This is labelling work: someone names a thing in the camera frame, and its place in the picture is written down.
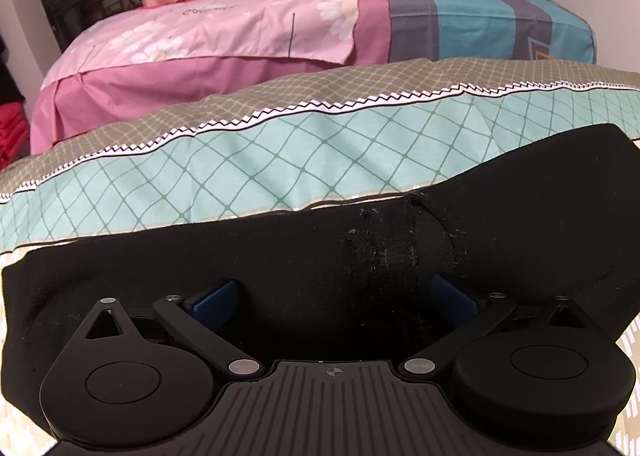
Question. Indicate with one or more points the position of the pink floral pillow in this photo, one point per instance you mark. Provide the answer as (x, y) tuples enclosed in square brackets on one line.
[(143, 60)]

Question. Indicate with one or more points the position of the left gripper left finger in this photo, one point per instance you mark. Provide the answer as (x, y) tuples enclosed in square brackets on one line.
[(216, 306)]

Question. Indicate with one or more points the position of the blue grey pillow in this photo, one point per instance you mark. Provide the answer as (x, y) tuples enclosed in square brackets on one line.
[(488, 29)]

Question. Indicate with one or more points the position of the patterned quilt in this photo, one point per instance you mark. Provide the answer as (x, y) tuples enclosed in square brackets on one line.
[(305, 140)]

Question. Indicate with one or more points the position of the black pants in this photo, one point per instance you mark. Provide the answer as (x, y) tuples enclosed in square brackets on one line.
[(559, 216)]

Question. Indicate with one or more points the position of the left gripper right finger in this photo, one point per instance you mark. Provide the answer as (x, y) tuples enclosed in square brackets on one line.
[(456, 306)]

